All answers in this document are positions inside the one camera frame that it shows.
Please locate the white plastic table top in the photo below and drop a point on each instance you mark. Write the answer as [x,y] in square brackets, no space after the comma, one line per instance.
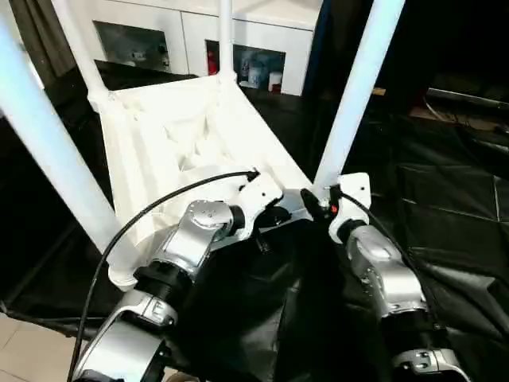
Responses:
[159,119]

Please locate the white display cabinet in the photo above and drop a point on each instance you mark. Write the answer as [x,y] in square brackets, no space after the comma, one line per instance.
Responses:
[139,16]

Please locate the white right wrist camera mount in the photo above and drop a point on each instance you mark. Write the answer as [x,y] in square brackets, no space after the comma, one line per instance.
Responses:
[354,191]

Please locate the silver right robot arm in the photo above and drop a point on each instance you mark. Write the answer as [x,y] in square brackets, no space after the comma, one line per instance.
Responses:
[385,270]

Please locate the dark tall cabinet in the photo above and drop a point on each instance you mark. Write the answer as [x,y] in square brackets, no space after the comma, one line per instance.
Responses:
[457,36]

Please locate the small tan label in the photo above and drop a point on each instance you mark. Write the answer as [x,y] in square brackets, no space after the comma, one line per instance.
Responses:
[378,91]

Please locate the white plastic table leg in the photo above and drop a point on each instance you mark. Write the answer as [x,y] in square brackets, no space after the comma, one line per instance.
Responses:
[51,159]
[79,51]
[225,40]
[354,91]

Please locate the long black rod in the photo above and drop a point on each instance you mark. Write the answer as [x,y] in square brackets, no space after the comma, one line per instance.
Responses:
[465,97]

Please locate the grey curtain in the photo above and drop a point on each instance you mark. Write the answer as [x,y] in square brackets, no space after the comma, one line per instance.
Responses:
[43,40]

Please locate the black mat cloth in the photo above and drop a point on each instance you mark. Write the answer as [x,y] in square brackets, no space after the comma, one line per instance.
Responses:
[278,286]

